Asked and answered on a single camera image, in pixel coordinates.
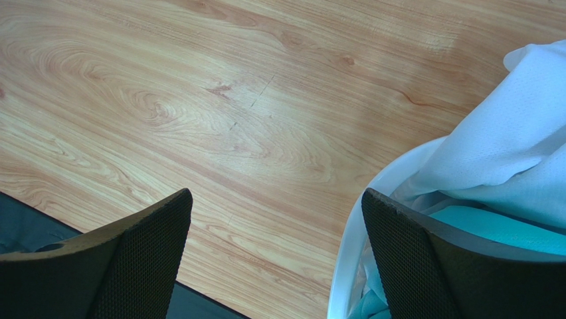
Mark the mint green t-shirt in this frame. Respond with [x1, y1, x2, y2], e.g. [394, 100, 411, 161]
[348, 205, 565, 318]

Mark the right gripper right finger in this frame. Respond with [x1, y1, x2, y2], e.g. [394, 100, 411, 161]
[361, 188, 565, 318]

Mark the black cloth strip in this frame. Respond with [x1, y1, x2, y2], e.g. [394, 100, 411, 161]
[1, 193, 246, 319]

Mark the white laundry basket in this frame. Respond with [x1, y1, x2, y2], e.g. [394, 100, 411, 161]
[327, 137, 445, 318]

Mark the white t-shirt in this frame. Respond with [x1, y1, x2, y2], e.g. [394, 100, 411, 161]
[378, 41, 565, 235]

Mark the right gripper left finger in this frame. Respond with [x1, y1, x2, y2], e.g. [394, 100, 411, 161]
[1, 189, 193, 318]

